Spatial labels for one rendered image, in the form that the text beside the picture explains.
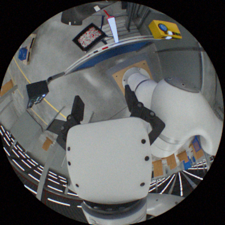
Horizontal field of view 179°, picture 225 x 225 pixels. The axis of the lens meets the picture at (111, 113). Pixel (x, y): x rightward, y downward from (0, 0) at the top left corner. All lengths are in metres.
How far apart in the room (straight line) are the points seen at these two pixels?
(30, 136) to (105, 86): 5.71
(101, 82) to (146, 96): 1.33
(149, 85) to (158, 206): 0.34
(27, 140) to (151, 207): 6.05
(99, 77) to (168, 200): 1.60
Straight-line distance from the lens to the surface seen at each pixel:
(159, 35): 0.47
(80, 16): 0.43
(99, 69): 1.48
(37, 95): 0.60
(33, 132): 6.06
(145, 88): 0.25
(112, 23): 0.33
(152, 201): 0.22
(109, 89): 1.54
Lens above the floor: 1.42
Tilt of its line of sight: 50 degrees down
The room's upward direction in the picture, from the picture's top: 169 degrees counter-clockwise
